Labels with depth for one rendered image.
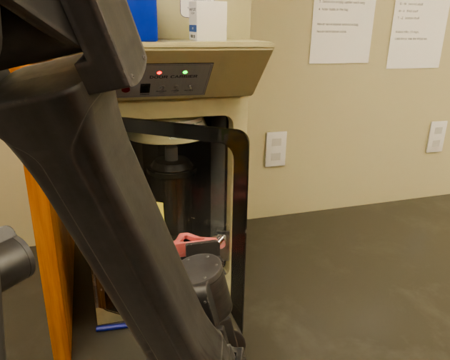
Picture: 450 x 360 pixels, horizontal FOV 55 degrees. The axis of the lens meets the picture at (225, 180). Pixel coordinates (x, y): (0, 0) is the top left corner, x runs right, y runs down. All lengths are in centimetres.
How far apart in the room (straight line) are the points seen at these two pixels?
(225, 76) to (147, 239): 50
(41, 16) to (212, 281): 32
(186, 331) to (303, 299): 71
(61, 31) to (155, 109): 60
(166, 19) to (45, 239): 42
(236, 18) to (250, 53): 12
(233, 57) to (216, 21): 6
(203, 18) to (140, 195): 47
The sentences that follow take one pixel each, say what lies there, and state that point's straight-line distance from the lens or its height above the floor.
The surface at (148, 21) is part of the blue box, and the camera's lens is 68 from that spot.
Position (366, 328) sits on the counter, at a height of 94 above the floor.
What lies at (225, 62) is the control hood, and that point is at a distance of 72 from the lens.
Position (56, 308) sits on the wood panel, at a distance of 85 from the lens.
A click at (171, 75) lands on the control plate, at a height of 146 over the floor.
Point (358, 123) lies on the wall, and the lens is 152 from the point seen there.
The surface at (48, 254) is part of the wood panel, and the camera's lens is 79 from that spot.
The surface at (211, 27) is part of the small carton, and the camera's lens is 72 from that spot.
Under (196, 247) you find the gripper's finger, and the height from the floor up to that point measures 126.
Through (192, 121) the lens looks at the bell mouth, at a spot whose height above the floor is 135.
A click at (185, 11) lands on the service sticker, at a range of 80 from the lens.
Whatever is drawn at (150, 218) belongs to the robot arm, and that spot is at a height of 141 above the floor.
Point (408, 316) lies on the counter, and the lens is 107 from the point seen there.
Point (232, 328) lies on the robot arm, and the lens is 50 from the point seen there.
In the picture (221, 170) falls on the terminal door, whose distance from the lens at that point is 67.
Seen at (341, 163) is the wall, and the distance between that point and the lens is 152.
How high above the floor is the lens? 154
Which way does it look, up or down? 20 degrees down
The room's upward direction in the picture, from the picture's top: 1 degrees clockwise
